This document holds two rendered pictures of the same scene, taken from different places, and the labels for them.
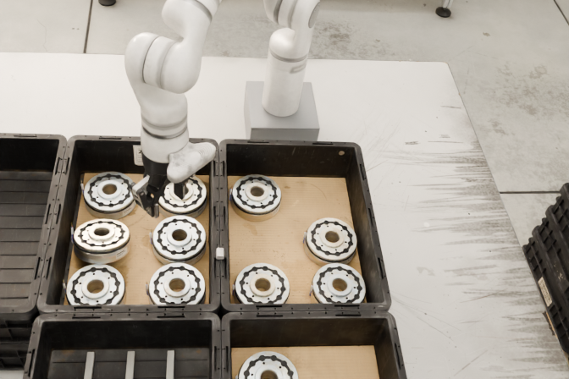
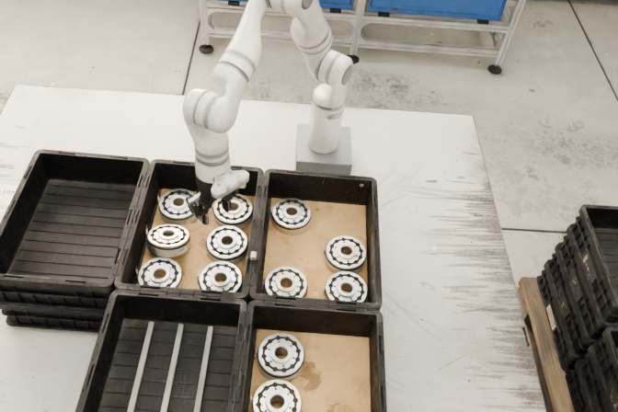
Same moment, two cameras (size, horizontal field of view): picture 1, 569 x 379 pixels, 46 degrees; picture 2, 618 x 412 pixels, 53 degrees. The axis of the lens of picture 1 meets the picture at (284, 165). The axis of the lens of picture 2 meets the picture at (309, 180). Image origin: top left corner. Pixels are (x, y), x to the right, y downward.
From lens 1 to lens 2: 0.27 m
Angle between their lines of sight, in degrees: 6
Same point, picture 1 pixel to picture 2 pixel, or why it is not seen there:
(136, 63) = (189, 110)
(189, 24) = (229, 84)
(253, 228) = (286, 240)
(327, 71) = (369, 118)
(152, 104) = (201, 140)
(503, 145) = (534, 188)
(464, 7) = (514, 65)
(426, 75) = (452, 125)
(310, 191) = (336, 214)
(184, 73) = (223, 119)
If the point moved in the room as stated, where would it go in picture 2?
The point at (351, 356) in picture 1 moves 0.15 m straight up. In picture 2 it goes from (349, 344) to (359, 310)
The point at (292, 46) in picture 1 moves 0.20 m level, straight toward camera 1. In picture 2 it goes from (329, 98) to (314, 148)
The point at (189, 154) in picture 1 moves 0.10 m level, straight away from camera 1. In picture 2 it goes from (228, 177) to (234, 144)
